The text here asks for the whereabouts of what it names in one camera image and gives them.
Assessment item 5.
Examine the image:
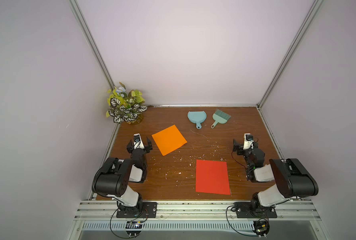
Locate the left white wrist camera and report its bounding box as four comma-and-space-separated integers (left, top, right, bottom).
133, 134, 143, 149

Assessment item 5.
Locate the left connector board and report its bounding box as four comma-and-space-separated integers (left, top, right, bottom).
125, 221, 143, 239

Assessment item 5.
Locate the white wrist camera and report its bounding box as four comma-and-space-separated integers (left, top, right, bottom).
133, 134, 143, 149
243, 133, 254, 150

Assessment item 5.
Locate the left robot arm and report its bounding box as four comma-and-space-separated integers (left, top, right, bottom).
91, 134, 153, 218

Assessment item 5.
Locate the black cable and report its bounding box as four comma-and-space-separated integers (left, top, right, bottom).
225, 205, 257, 238
109, 208, 148, 240

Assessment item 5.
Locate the right black cable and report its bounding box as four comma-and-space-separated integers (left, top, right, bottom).
225, 205, 257, 238

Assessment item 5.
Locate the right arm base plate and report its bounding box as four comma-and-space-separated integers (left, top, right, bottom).
231, 202, 278, 219

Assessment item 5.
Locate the red square paper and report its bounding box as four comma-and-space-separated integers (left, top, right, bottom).
196, 160, 231, 195

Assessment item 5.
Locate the left black cable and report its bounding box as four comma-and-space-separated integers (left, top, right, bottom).
109, 208, 148, 240

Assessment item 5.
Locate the potted artificial plant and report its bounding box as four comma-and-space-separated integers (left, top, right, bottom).
105, 82, 148, 125

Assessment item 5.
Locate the connector board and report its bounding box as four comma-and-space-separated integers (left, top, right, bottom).
253, 219, 270, 238
125, 221, 143, 239

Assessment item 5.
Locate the orange square paper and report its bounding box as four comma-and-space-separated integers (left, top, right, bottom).
152, 125, 188, 156

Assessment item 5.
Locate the green hand brush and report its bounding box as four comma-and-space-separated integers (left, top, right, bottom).
211, 109, 231, 129

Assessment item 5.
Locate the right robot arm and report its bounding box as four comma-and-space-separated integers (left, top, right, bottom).
232, 133, 319, 217

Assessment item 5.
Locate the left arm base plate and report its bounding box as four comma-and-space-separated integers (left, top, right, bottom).
116, 202, 158, 219

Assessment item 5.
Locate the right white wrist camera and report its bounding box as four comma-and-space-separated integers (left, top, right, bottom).
243, 133, 254, 150

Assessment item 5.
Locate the aluminium front rail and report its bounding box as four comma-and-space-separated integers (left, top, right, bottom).
74, 200, 321, 221

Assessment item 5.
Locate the right connector board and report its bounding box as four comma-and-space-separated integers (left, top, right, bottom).
253, 219, 270, 238

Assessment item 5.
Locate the light blue dustpan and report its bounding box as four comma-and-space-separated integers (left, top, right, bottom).
188, 111, 207, 130

